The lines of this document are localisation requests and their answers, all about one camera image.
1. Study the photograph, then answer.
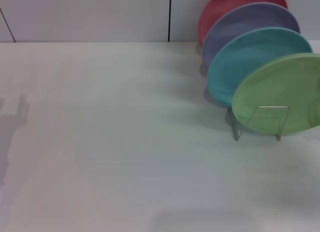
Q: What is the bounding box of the green plastic plate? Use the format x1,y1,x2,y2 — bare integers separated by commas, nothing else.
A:
231,53,320,138

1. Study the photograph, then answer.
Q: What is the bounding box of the red plastic plate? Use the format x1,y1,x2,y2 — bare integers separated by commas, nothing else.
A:
197,0,288,46

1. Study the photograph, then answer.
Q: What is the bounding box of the metal wire plate rack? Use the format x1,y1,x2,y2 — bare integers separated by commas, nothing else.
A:
226,105,291,142

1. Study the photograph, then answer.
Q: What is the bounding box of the light blue plastic plate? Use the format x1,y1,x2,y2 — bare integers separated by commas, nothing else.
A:
206,26,314,108

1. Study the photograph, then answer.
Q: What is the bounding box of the purple plastic plate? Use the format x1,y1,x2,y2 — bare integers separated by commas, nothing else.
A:
201,2,301,68

